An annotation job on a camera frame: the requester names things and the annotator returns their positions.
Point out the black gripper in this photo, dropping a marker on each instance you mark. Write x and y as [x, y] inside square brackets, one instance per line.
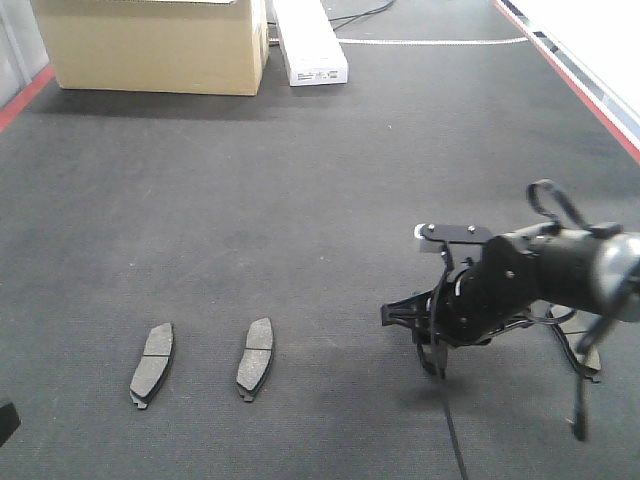
[480, 301]

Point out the brake pad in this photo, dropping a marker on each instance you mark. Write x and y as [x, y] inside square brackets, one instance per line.
[153, 365]
[256, 359]
[588, 366]
[433, 359]

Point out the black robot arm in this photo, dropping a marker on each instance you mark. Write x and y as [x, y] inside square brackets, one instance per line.
[594, 269]

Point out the dark grey conveyor belt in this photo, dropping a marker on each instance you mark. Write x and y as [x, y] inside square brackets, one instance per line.
[123, 211]

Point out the white side guard panel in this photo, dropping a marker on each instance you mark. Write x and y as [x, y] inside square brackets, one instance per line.
[601, 40]

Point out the long white box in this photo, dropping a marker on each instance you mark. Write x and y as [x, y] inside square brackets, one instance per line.
[312, 53]

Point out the cardboard box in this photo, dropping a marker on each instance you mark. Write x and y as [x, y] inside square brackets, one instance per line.
[193, 47]

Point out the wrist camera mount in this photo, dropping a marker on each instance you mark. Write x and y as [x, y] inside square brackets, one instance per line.
[458, 246]

